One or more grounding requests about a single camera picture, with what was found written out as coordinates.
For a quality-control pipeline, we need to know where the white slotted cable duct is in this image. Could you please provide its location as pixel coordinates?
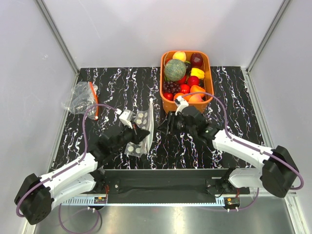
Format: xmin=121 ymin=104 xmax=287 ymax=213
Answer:
xmin=62 ymin=196 xmax=107 ymax=206

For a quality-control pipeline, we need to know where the polka dot zip bag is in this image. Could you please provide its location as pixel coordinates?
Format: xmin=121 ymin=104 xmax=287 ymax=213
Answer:
xmin=124 ymin=98 xmax=154 ymax=157

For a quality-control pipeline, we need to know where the purple grape bunch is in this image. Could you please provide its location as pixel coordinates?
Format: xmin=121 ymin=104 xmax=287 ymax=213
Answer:
xmin=162 ymin=81 xmax=181 ymax=95

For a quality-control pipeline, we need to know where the orange bell pepper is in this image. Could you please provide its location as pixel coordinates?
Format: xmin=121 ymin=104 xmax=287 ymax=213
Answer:
xmin=190 ymin=85 xmax=206 ymax=99

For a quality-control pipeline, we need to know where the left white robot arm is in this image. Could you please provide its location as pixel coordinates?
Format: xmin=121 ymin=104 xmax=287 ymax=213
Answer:
xmin=14 ymin=125 xmax=150 ymax=225

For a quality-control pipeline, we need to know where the small red cherry fruit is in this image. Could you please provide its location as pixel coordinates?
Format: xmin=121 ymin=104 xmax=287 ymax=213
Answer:
xmin=163 ymin=92 xmax=174 ymax=101

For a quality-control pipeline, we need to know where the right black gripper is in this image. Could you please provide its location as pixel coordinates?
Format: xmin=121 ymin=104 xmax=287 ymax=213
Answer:
xmin=156 ymin=111 xmax=196 ymax=136

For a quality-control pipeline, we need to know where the red pomegranate fruit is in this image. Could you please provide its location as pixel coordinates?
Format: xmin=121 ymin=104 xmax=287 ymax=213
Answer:
xmin=187 ymin=76 xmax=200 ymax=87

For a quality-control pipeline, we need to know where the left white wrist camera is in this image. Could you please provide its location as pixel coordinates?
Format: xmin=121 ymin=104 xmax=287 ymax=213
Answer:
xmin=119 ymin=109 xmax=134 ymax=129

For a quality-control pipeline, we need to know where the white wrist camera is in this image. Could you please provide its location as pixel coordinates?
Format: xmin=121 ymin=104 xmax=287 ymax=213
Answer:
xmin=119 ymin=109 xmax=134 ymax=129
xmin=175 ymin=96 xmax=189 ymax=115

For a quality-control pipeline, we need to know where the dark red apple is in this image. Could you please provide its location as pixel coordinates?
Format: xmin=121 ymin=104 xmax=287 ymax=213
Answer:
xmin=190 ymin=53 xmax=203 ymax=68

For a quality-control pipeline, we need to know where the yellow bell pepper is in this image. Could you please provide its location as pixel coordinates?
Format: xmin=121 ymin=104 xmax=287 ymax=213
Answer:
xmin=191 ymin=68 xmax=205 ymax=79

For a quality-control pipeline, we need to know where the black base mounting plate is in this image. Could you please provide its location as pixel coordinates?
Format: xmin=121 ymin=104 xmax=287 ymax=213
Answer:
xmin=89 ymin=169 xmax=250 ymax=205

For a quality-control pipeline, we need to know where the crumpled orange zip bag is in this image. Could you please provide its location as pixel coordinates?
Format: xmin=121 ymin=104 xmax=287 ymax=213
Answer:
xmin=61 ymin=81 xmax=98 ymax=115

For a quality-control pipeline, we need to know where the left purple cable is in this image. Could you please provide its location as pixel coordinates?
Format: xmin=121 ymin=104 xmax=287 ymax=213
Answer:
xmin=16 ymin=103 xmax=122 ymax=217

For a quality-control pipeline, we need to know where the pink orange peach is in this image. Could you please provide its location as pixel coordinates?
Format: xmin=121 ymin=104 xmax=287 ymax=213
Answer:
xmin=188 ymin=94 xmax=203 ymax=103

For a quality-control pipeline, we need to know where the orange plastic basket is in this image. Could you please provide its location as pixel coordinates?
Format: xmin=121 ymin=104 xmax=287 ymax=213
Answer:
xmin=160 ymin=51 xmax=215 ymax=113

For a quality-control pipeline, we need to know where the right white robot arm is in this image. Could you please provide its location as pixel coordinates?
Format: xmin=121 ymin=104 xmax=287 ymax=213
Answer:
xmin=158 ymin=106 xmax=299 ymax=198

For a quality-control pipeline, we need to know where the red tomato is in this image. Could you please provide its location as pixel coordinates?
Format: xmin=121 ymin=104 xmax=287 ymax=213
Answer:
xmin=180 ymin=84 xmax=191 ymax=94

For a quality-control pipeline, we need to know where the dark purple plum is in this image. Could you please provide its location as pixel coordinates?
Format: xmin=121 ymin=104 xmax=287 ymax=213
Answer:
xmin=184 ymin=61 xmax=192 ymax=74

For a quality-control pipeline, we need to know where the green netted melon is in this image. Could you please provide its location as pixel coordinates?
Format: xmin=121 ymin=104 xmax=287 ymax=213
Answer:
xmin=164 ymin=59 xmax=186 ymax=82

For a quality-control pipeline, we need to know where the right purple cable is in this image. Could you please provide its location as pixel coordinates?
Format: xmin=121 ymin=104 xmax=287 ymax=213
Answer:
xmin=181 ymin=92 xmax=305 ymax=191

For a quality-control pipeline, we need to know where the orange tangerine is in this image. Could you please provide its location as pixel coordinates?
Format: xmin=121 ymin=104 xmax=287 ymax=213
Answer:
xmin=174 ymin=93 xmax=191 ymax=101

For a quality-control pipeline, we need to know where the yellow red peach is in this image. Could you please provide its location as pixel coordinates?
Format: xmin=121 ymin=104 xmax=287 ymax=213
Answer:
xmin=172 ymin=51 xmax=187 ymax=62

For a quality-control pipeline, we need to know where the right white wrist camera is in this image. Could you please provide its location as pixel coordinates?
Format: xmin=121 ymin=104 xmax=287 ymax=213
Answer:
xmin=175 ymin=96 xmax=189 ymax=115

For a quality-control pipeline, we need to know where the purple cable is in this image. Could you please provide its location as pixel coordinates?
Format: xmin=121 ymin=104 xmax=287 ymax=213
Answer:
xmin=16 ymin=103 xmax=122 ymax=217
xmin=181 ymin=92 xmax=305 ymax=191

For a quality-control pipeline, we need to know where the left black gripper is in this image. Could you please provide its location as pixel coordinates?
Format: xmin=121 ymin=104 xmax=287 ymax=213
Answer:
xmin=111 ymin=121 xmax=150 ymax=153

